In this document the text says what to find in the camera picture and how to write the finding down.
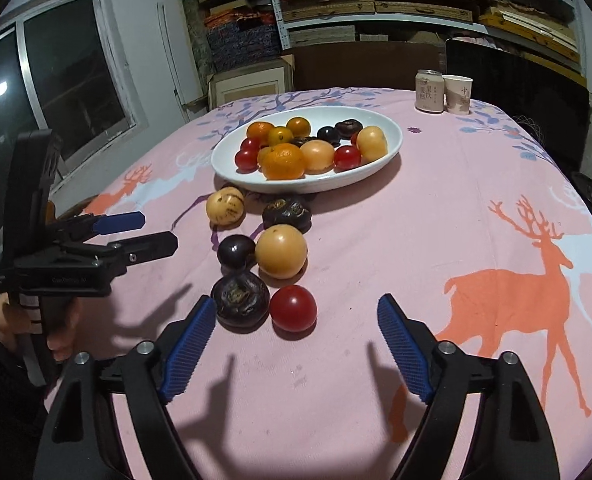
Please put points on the round yellow fruit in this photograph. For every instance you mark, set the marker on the round yellow fruit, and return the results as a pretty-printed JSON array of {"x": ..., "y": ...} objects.
[
  {"x": 372, "y": 143},
  {"x": 317, "y": 155},
  {"x": 281, "y": 251}
]

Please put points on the small orange kumquat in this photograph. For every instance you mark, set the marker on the small orange kumquat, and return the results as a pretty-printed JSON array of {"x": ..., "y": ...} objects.
[
  {"x": 298, "y": 126},
  {"x": 279, "y": 136}
]

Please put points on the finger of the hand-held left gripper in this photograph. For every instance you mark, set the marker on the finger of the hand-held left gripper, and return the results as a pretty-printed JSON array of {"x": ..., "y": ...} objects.
[
  {"x": 123, "y": 221},
  {"x": 148, "y": 247}
]

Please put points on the dark brown board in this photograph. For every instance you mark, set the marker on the dark brown board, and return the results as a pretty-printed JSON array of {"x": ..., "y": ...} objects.
[{"x": 366, "y": 67}]

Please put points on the red cherry tomato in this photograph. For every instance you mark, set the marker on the red cherry tomato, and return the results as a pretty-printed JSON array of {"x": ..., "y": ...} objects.
[
  {"x": 250, "y": 143},
  {"x": 293, "y": 308},
  {"x": 347, "y": 157},
  {"x": 246, "y": 159},
  {"x": 354, "y": 138}
]

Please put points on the white framed window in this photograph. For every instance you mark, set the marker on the white framed window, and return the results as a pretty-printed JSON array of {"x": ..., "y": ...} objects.
[{"x": 71, "y": 75}]

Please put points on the white oval plate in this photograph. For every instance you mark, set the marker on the white oval plate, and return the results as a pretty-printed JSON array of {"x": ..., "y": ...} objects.
[{"x": 376, "y": 170}]

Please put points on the white paper cup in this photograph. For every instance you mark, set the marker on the white paper cup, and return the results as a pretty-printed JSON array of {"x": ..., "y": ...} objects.
[{"x": 458, "y": 93}]

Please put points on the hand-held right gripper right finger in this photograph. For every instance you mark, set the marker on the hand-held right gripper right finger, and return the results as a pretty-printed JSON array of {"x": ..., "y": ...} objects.
[{"x": 401, "y": 340}]

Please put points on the white metal shelf rack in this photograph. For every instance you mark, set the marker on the white metal shelf rack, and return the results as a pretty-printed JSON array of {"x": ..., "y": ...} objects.
[{"x": 282, "y": 25}]

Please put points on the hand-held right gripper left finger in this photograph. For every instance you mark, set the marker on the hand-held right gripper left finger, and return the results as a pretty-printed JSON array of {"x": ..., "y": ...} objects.
[{"x": 191, "y": 345}]

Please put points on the black chair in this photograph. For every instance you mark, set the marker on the black chair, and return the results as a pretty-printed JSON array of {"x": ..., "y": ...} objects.
[{"x": 521, "y": 95}]

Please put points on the pale drink can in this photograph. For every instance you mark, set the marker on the pale drink can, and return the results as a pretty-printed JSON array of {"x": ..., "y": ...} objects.
[{"x": 429, "y": 91}]

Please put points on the dark brown water chestnut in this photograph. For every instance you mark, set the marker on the dark brown water chestnut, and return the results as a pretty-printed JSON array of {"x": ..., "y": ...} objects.
[
  {"x": 240, "y": 300},
  {"x": 286, "y": 213},
  {"x": 303, "y": 141},
  {"x": 348, "y": 128}
]

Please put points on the person's left hand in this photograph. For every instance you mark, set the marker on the person's left hand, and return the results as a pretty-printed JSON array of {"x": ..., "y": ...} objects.
[{"x": 62, "y": 330}]

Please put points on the pale yellow speckled fruit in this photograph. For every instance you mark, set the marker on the pale yellow speckled fruit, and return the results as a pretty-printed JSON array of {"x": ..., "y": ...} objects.
[{"x": 225, "y": 205}]

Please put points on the pile of assorted gift boxes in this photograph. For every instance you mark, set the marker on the pile of assorted gift boxes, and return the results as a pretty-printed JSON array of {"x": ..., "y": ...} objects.
[{"x": 236, "y": 35}]

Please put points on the pink deer print tablecloth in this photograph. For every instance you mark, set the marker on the pink deer print tablecloth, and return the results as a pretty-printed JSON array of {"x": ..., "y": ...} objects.
[{"x": 376, "y": 240}]

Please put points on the black round stool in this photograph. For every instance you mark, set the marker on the black round stool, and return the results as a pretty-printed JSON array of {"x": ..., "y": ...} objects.
[{"x": 588, "y": 202}]

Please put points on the person's left forearm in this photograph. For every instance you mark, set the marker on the person's left forearm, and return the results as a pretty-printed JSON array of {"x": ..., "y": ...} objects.
[{"x": 1, "y": 410}]

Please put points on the white wall conduit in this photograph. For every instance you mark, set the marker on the white wall conduit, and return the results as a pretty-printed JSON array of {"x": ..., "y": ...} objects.
[{"x": 168, "y": 55}]

